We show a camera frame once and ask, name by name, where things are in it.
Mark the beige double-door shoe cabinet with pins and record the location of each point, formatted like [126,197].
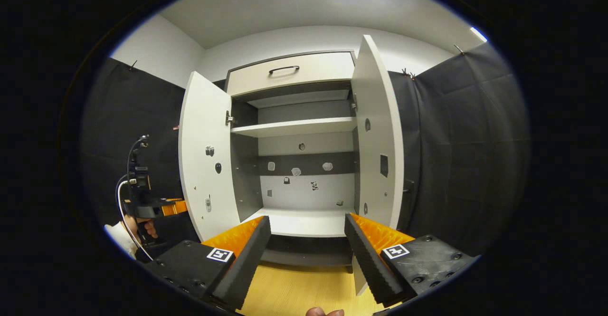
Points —
[304,192]

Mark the small ceiling light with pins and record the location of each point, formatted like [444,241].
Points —
[479,34]

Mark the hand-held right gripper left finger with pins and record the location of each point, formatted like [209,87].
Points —
[247,259]

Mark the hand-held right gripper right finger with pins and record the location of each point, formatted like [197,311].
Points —
[373,263]

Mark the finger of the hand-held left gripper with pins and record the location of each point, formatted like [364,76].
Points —
[175,207]

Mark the black backdrop cloth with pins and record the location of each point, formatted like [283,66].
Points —
[465,154]

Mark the beige cabinet drawer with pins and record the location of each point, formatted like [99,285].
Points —
[323,71]

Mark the metal door hinge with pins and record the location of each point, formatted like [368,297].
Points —
[230,119]
[354,103]

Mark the black binder clip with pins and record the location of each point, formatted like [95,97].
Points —
[407,72]

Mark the white cabinet shelf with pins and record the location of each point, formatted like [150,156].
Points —
[294,127]

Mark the beige cabinet door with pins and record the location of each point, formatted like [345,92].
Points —
[204,130]
[375,130]

